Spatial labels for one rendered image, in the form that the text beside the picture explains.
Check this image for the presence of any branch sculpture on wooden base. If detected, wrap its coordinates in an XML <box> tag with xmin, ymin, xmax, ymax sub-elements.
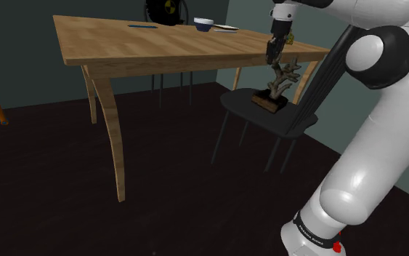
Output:
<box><xmin>251</xmin><ymin>57</ymin><xmax>302</xmax><ymax>114</ymax></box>

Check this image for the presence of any white flat book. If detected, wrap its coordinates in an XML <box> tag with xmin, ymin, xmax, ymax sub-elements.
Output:
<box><xmin>213</xmin><ymin>23</ymin><xmax>240</xmax><ymax>31</ymax></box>

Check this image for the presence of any blue and white bowl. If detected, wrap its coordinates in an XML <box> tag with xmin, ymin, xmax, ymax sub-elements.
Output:
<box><xmin>193</xmin><ymin>17</ymin><xmax>214</xmax><ymax>33</ymax></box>

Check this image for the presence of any black chair with round emblem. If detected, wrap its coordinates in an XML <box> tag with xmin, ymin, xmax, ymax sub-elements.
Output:
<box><xmin>144</xmin><ymin>0</ymin><xmax>194</xmax><ymax>108</ymax></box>

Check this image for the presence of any wooden table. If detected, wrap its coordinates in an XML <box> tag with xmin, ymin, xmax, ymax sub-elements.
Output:
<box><xmin>52</xmin><ymin>15</ymin><xmax>331</xmax><ymax>203</ymax></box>

